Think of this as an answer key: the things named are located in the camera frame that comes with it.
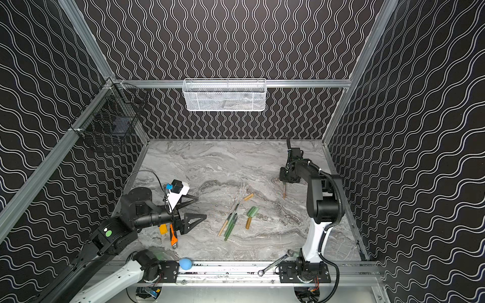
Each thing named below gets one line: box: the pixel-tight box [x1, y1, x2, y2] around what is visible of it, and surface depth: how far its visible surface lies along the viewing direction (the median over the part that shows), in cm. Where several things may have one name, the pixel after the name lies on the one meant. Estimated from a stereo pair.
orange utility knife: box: [169, 223, 179, 247], surface depth 85 cm
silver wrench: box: [257, 248, 295, 278], surface depth 79 cm
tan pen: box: [217, 212, 232, 237], surface depth 88 cm
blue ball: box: [178, 257, 193, 271], surface depth 76 cm
